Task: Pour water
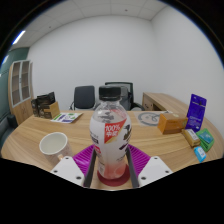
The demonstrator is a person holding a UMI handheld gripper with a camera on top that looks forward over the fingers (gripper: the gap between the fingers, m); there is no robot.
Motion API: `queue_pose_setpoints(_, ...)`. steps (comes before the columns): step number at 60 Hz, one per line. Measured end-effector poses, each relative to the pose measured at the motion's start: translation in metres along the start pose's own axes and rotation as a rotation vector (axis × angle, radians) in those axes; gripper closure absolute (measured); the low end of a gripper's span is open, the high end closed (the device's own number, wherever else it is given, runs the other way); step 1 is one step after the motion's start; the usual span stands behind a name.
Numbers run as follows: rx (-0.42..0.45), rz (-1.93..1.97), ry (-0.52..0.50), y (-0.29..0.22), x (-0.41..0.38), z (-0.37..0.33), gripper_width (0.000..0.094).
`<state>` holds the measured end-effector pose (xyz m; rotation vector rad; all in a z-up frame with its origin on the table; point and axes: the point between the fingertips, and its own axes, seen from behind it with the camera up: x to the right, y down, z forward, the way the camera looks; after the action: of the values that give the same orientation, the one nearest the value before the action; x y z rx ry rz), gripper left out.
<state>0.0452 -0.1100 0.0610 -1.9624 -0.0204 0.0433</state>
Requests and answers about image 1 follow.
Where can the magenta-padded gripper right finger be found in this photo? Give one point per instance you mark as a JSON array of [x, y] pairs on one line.
[[155, 170]]

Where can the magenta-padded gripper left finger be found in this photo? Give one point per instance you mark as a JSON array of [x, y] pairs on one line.
[[66, 170]]

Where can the clear drink bottle black cap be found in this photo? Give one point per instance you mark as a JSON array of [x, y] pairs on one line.
[[110, 133]]

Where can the white mug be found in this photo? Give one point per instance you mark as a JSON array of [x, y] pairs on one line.
[[55, 146]]

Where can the flat round red coaster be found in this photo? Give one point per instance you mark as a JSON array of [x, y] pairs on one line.
[[113, 182]]

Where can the small blue box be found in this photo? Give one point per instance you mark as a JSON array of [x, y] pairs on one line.
[[200, 154]]

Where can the orange box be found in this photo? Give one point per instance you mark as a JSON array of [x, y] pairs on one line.
[[171, 124]]

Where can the small yellow box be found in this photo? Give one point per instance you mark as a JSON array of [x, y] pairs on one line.
[[191, 137]]

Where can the round grey printed mat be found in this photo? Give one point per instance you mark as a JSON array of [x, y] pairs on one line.
[[148, 118]]

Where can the white green purple leaflet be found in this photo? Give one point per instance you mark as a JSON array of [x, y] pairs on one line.
[[66, 117]]

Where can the green box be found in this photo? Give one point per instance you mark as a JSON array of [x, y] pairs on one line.
[[206, 139]]

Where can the brown cardboard carton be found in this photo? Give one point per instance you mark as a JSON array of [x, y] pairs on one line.
[[50, 111]]

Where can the purple standing package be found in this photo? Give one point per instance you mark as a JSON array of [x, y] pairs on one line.
[[196, 113]]

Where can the wooden side desk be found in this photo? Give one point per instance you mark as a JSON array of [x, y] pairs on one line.
[[163, 100]]

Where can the tall dark brown carton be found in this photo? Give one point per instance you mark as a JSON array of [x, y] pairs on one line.
[[34, 107]]

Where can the black flat carton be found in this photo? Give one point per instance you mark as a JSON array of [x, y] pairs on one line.
[[46, 99]]

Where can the black armchair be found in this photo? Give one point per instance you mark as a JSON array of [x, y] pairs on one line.
[[10, 121]]

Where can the dark padded office chair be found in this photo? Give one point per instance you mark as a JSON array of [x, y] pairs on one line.
[[83, 96]]

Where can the black mesh office chair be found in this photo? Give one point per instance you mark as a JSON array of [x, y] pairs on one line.
[[128, 96]]

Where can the wooden shelf cabinet glass doors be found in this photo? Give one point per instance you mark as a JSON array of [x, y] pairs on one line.
[[20, 106]]

